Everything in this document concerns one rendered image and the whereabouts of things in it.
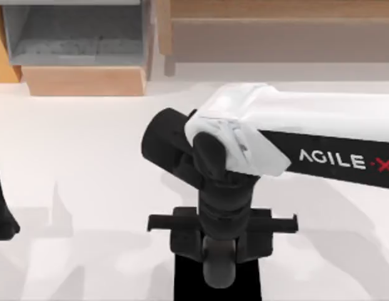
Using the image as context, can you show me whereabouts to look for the pale wooden drawer front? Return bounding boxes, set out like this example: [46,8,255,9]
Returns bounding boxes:
[21,64,148,97]

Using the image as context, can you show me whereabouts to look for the grey pierced drawer inside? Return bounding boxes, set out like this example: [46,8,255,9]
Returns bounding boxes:
[2,0,152,67]

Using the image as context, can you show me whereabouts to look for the wooden cupboard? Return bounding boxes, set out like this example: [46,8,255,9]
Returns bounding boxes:
[0,5,23,84]

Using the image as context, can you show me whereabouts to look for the wooden open shelf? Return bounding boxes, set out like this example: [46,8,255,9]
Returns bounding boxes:
[157,0,389,77]

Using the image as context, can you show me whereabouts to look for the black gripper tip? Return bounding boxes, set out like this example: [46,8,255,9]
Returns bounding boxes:
[0,159,21,242]

